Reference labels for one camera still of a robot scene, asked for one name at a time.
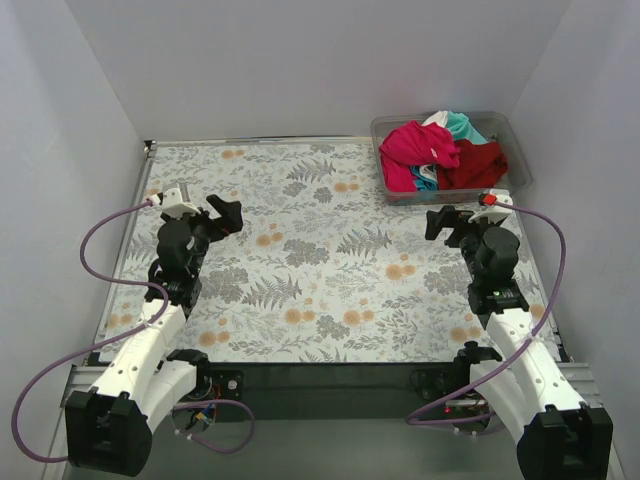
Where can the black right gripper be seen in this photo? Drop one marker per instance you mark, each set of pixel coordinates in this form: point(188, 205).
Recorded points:
point(454, 228)

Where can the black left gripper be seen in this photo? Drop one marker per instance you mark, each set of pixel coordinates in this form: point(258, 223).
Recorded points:
point(211, 225)

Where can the pink t shirt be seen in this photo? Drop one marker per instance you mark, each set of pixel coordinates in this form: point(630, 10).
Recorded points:
point(415, 145)

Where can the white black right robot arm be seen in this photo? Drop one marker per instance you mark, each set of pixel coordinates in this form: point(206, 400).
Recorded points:
point(558, 435)

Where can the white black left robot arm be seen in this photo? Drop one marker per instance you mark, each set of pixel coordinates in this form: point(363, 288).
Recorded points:
point(110, 426)

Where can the teal blue t shirt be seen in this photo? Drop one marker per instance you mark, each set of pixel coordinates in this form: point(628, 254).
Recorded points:
point(425, 177)

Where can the clear plastic bin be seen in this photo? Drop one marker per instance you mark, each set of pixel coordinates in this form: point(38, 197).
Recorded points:
point(493, 126)

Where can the dark red t shirt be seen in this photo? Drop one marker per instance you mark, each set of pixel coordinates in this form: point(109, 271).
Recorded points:
point(480, 166)

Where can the white and aqua t shirt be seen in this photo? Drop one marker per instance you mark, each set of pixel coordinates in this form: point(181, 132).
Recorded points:
point(458, 124)

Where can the floral patterned table mat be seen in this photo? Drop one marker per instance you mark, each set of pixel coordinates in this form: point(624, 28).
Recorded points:
point(324, 269)

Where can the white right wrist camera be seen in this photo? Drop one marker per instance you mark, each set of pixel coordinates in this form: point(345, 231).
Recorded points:
point(495, 207)

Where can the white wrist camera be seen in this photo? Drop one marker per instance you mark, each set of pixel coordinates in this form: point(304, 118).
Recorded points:
point(174, 201)
point(495, 207)

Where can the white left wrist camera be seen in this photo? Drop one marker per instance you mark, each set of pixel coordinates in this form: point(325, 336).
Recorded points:
point(174, 201)

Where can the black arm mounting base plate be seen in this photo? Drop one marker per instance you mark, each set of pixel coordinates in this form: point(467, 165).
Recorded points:
point(328, 391)

